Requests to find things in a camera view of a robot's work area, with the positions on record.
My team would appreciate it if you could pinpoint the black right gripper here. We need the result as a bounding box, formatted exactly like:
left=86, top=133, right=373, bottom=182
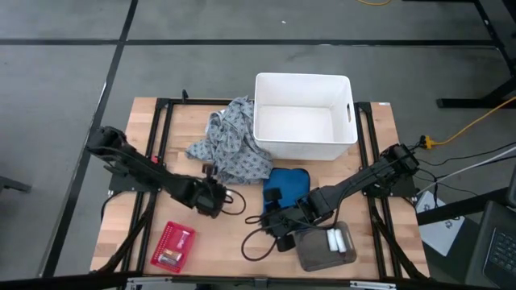
left=261, top=187, right=332, bottom=254

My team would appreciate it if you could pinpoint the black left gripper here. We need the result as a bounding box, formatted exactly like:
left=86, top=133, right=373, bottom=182
left=189, top=163, right=228, bottom=219

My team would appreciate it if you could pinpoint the grey diamond-patterned cloth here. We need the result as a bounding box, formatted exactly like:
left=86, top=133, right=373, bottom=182
left=185, top=95, right=274, bottom=186

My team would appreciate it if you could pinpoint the blue first aid pouch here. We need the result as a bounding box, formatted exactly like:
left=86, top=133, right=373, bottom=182
left=261, top=167, right=312, bottom=215

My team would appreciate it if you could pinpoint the grey translucent tray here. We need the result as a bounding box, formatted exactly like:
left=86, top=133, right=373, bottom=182
left=293, top=220, right=358, bottom=273

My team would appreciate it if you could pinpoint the white gauze roll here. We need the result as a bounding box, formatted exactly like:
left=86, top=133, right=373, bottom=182
left=326, top=227, right=339, bottom=253
left=335, top=228, right=348, bottom=255

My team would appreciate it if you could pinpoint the white pink small bottle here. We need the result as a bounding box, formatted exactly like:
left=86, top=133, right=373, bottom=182
left=176, top=230, right=191, bottom=250

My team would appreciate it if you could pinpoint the red mesh basket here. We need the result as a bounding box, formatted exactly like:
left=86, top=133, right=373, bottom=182
left=149, top=220, right=198, bottom=275

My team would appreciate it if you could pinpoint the white plastic storage bin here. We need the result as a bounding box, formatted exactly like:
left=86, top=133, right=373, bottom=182
left=252, top=72, right=359, bottom=161

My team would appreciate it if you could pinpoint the white device box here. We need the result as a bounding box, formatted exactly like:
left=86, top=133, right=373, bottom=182
left=414, top=190, right=466, bottom=258

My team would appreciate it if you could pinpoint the black desk crossbar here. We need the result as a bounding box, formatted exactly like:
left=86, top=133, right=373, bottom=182
left=416, top=186, right=510, bottom=226

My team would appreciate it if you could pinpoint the black chair base leg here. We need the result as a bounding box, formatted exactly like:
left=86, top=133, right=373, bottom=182
left=0, top=175, right=32, bottom=195

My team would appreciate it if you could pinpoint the black laptop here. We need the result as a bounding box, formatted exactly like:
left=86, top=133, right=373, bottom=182
left=465, top=200, right=516, bottom=289

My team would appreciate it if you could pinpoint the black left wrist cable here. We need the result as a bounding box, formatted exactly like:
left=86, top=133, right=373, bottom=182
left=219, top=188, right=248, bottom=217

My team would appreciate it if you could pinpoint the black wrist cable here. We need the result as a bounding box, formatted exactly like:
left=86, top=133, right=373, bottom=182
left=219, top=188, right=248, bottom=217
left=240, top=215, right=284, bottom=262

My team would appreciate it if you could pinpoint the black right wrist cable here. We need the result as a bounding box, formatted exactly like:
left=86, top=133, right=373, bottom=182
left=240, top=215, right=284, bottom=262

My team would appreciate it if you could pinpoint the black aluminium table frame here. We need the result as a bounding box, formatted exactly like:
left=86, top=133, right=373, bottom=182
left=90, top=89, right=431, bottom=281

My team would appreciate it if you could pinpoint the black floor cable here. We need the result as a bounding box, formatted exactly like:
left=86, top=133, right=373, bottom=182
left=414, top=140, right=516, bottom=164

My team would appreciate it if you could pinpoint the black silver camera mount bar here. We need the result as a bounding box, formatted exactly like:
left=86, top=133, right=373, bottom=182
left=0, top=271, right=516, bottom=290

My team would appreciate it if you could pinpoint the grey white floor cable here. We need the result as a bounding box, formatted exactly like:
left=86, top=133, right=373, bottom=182
left=418, top=146, right=516, bottom=197

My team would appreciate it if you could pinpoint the black desk leg frame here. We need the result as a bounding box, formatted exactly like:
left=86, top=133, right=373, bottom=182
left=436, top=0, right=516, bottom=110

